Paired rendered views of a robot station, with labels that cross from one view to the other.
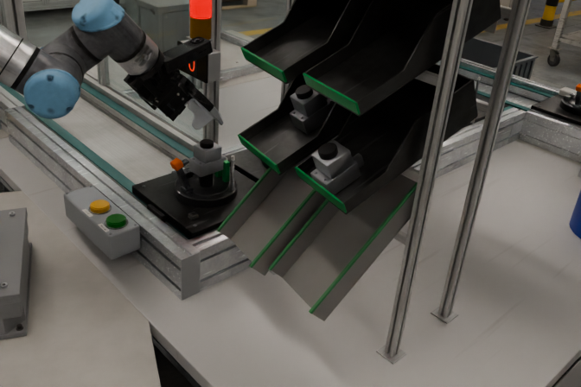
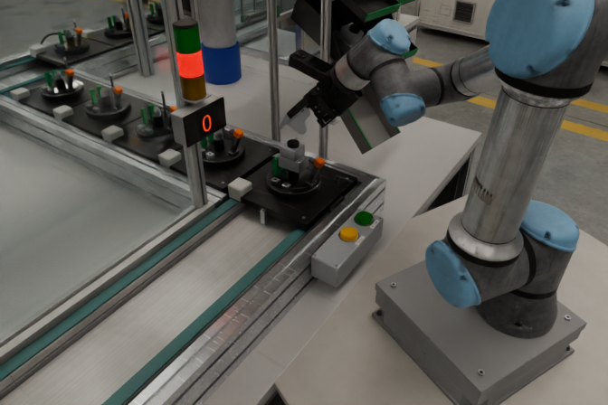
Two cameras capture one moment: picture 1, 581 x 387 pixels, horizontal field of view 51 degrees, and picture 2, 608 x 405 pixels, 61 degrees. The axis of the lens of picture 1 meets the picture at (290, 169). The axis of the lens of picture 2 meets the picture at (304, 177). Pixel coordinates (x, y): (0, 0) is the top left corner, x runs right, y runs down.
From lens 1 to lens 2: 1.85 m
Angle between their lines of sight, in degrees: 83
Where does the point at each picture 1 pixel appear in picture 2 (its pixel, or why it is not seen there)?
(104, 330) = (433, 234)
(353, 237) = not seen: hidden behind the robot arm
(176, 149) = (198, 231)
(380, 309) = (340, 139)
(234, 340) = (403, 182)
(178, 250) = (376, 183)
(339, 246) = not seen: hidden behind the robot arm
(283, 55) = (368, 5)
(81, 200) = (343, 251)
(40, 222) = (331, 330)
